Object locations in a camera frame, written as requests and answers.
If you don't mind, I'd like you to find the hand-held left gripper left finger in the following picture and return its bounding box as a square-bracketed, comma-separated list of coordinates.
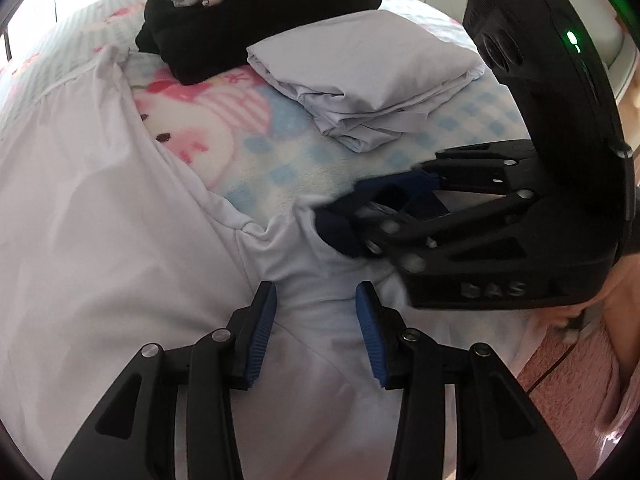
[51, 280, 278, 480]

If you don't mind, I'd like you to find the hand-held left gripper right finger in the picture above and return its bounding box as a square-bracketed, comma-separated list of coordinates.
[355, 281, 571, 480]

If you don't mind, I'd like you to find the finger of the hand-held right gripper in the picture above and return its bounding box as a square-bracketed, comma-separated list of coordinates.
[354, 141, 544, 219]
[351, 192, 539, 272]

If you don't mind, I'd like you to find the white shirt with navy trim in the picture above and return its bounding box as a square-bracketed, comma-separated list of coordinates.
[0, 45, 531, 480]

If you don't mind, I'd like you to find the person's right hand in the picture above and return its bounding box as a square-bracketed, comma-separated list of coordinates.
[549, 265, 634, 332]

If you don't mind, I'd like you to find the blue checkered cartoon blanket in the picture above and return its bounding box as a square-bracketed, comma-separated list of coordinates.
[0, 0, 538, 241]

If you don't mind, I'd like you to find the pale lilac folded shirt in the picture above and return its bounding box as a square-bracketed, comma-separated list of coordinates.
[246, 9, 486, 153]

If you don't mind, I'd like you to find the black folded sweater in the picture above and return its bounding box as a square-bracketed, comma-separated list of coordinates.
[135, 0, 383, 86]

